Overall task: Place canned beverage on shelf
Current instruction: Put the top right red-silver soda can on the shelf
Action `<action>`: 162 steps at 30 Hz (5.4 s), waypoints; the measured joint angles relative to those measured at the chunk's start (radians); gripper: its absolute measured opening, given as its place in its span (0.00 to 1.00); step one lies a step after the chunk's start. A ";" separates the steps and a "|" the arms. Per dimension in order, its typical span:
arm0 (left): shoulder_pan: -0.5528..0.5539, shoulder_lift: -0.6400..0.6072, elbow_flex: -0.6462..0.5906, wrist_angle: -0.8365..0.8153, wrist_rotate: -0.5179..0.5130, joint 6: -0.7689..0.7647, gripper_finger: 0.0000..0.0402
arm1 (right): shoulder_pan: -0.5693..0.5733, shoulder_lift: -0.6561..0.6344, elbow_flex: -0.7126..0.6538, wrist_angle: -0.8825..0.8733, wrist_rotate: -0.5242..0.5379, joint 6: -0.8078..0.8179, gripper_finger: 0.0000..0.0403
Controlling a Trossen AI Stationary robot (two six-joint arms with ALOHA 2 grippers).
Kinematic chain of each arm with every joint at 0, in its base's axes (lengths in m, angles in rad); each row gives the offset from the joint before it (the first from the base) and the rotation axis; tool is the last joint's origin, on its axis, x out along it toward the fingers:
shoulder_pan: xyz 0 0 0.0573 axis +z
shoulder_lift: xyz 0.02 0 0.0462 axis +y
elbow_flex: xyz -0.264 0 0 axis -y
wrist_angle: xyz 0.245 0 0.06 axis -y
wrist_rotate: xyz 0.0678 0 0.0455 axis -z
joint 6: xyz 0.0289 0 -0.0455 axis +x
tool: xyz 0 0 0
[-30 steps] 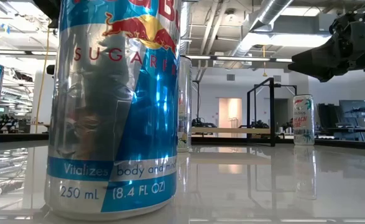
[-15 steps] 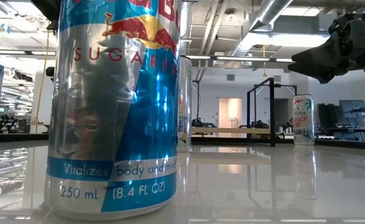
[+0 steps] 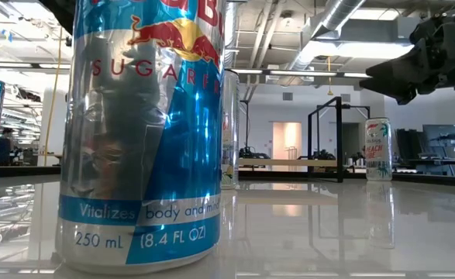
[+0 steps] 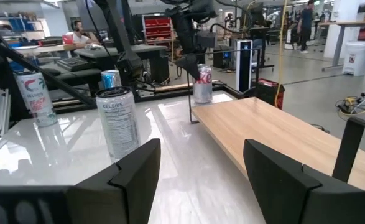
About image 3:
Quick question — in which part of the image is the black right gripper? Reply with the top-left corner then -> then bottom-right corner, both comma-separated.
360,11 -> 455,105

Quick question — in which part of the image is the white Celsius Peach Vibe can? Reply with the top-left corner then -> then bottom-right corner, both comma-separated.
364,117 -> 393,182

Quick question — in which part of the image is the white Celsius Tropical Vibe can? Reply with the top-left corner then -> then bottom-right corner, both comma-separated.
222,69 -> 241,191

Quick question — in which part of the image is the gray monitor screen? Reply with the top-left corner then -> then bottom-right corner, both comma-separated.
422,123 -> 455,158

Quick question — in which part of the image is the long linear ceiling light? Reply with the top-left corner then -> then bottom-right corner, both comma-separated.
226,67 -> 374,79

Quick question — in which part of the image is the person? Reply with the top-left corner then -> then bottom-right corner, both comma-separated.
0,127 -> 15,167

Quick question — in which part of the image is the yellow hanging pendant cord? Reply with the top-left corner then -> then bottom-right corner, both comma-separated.
326,56 -> 335,97

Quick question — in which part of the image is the silver spiral ventilation duct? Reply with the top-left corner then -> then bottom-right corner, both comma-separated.
223,0 -> 239,70
284,0 -> 367,84

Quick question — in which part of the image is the black aluminium table frame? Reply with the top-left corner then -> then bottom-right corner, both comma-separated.
0,164 -> 455,190

